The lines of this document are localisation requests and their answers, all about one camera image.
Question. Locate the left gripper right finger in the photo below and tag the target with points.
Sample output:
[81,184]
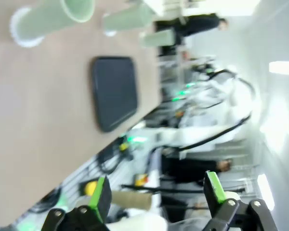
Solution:
[213,191]

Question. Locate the yellow button on black plate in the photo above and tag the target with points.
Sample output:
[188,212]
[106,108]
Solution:
[90,188]

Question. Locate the rectangular ceiling light panel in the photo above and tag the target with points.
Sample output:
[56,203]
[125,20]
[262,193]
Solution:
[284,68]

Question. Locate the man in black suit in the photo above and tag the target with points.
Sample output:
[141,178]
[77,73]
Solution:
[195,24]

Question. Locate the black plastic tray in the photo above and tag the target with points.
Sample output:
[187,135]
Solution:
[115,93]

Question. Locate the pale green tall cup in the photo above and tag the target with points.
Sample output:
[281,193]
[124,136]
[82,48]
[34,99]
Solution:
[127,19]
[45,21]
[159,39]

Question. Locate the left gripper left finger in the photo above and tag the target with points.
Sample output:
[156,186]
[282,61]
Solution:
[103,197]

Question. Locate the person in dark clothes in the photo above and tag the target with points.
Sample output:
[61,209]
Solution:
[190,170]

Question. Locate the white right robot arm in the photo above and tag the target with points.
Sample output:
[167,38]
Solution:
[183,134]

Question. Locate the black and yellow handheld switch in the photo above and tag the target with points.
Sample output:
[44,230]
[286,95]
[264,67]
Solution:
[125,148]

